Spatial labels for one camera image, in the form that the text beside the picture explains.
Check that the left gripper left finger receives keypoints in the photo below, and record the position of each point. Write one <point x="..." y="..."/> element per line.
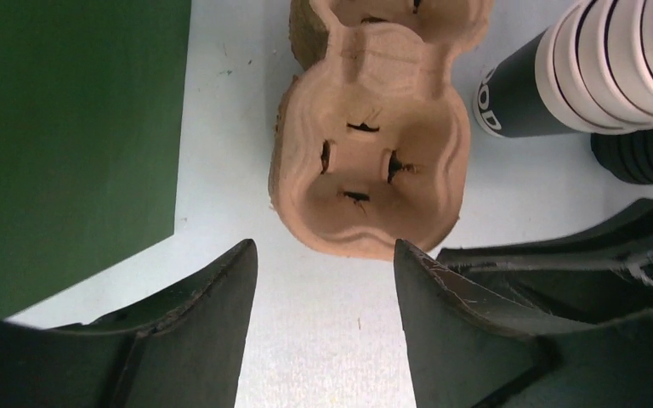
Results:
<point x="180" y="347"/>

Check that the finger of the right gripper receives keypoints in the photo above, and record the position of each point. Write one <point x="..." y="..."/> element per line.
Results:
<point x="595" y="275"/>

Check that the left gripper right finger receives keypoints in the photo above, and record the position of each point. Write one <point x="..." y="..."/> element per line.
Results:
<point x="468" y="346"/>

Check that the green paper bag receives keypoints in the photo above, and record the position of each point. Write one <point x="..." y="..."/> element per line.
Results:
<point x="91" y="105"/>

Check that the stack of black lids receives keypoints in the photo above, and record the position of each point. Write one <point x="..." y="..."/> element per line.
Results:
<point x="628" y="157"/>

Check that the stack of paper cups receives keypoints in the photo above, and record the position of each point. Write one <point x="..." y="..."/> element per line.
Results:
<point x="590" y="72"/>

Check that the brown pulp cup carrier stack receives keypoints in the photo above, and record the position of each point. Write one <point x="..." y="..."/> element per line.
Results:
<point x="372" y="140"/>

